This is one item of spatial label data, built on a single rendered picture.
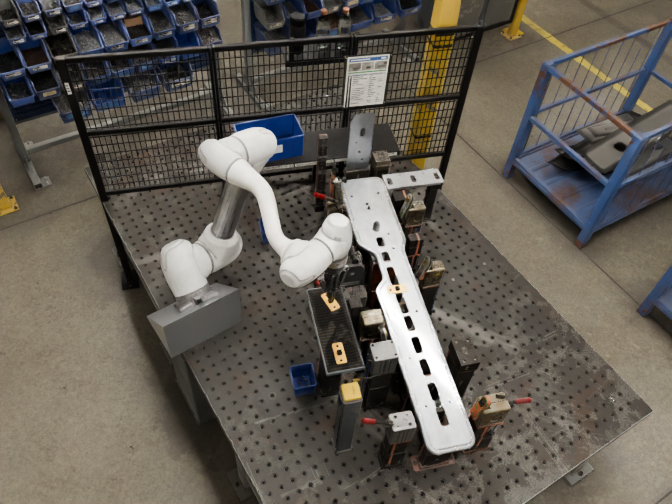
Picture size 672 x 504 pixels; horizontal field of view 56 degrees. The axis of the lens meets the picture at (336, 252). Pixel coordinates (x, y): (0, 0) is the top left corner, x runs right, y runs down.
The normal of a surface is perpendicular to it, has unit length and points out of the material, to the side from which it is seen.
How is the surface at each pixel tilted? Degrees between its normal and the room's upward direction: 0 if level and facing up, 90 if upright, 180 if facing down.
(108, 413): 0
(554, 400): 0
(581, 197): 0
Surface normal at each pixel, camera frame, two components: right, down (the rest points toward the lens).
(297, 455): 0.06, -0.62
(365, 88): 0.22, 0.77
